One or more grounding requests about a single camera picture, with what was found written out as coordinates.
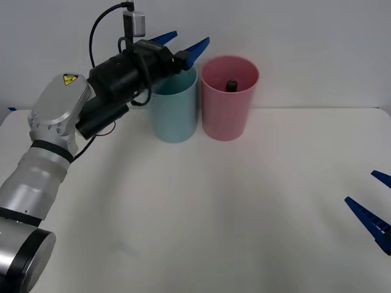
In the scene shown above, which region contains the pink plastic bin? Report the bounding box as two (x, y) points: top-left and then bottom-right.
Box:
(200, 56), (260, 142)

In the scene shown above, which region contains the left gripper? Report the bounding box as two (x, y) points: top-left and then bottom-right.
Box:
(134, 30), (211, 85)

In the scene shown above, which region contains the pale blue plastic bin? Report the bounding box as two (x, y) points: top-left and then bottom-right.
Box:
(148, 65), (199, 144)

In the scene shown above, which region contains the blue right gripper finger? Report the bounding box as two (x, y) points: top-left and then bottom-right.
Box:
(370, 170), (391, 187)
(344, 196), (391, 256)

